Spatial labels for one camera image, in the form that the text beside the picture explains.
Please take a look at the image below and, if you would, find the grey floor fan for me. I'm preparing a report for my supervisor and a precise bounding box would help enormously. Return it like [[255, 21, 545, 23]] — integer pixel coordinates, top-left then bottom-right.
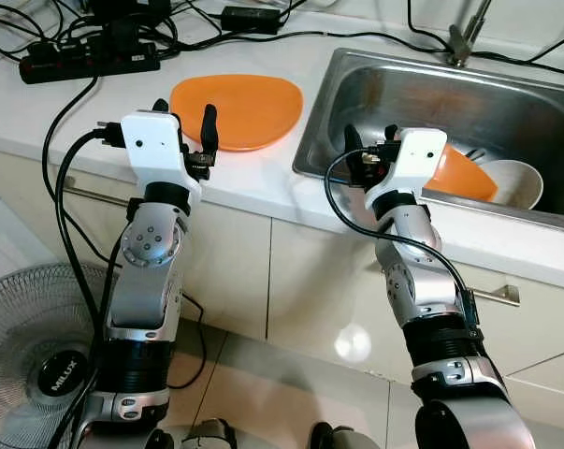
[[0, 262, 123, 449]]

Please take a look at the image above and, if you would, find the stainless steel sink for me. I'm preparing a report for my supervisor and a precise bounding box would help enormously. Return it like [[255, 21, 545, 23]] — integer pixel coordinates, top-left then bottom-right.
[[292, 49, 564, 230]]

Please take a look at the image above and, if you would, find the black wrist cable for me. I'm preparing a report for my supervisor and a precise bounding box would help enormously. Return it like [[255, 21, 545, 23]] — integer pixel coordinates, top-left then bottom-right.
[[324, 150, 479, 328], [53, 129, 125, 328]]

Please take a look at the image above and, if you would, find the grey robot right foot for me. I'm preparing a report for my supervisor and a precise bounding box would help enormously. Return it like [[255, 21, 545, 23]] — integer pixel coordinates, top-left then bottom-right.
[[310, 423, 383, 449]]

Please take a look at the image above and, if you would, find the orange plastic plate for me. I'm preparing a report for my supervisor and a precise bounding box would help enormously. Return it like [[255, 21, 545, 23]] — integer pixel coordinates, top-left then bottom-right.
[[170, 74, 304, 152]]

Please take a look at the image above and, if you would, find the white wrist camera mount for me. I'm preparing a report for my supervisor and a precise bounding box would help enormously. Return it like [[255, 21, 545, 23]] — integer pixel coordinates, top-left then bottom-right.
[[366, 128, 448, 209], [121, 110, 204, 202]]

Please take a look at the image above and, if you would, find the black power adapter brick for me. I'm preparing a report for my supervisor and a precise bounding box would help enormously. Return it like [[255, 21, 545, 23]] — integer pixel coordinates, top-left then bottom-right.
[[220, 5, 284, 35]]

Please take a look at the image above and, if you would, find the grey robot left foot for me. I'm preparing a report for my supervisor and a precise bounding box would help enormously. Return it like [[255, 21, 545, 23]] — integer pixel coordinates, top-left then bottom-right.
[[183, 418, 238, 449]]

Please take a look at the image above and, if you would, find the black hanging power cable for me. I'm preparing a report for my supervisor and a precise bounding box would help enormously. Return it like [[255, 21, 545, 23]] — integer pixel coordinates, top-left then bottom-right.
[[40, 77, 109, 277]]

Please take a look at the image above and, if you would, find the metal faucet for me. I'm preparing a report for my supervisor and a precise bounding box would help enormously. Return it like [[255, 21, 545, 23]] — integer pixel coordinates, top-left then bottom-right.
[[447, 0, 493, 68]]

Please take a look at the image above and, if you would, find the black power strip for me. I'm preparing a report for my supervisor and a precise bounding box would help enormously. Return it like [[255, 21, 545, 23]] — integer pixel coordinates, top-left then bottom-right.
[[20, 39, 161, 85]]

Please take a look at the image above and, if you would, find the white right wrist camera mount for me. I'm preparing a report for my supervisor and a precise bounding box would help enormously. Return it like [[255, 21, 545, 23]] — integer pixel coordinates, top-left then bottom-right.
[[366, 128, 448, 209]]

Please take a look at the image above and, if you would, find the white kitchen cabinet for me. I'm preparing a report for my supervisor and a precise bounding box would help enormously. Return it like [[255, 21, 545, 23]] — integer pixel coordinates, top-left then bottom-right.
[[0, 150, 564, 384]]

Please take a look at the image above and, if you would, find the orange plastic bowl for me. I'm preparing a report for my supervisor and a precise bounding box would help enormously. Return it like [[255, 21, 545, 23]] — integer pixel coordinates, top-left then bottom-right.
[[422, 143, 499, 203]]

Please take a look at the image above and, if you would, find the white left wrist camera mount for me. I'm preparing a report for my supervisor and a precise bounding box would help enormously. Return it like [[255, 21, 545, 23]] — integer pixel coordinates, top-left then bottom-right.
[[121, 110, 204, 202]]

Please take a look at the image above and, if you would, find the black battery charger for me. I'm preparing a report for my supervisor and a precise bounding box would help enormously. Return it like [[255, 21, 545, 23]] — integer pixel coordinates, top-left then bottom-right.
[[85, 0, 175, 24]]

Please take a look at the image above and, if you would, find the thin black looped cable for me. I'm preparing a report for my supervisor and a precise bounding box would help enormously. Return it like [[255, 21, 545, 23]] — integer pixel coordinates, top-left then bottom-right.
[[174, 295, 210, 392]]

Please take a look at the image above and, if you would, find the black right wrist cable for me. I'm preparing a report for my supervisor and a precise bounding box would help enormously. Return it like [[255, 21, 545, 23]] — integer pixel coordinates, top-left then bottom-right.
[[324, 150, 479, 328]]

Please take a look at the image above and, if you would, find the grey robot foot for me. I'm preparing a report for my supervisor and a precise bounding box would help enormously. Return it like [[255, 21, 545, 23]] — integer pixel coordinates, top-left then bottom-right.
[[183, 418, 238, 449], [310, 423, 383, 449]]

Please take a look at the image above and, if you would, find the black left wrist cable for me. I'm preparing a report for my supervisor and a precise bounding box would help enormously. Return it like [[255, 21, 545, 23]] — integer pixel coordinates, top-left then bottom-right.
[[53, 129, 125, 328]]

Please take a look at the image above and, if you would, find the white bowl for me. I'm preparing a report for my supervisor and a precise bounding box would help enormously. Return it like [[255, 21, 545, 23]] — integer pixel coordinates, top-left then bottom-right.
[[478, 159, 545, 210]]

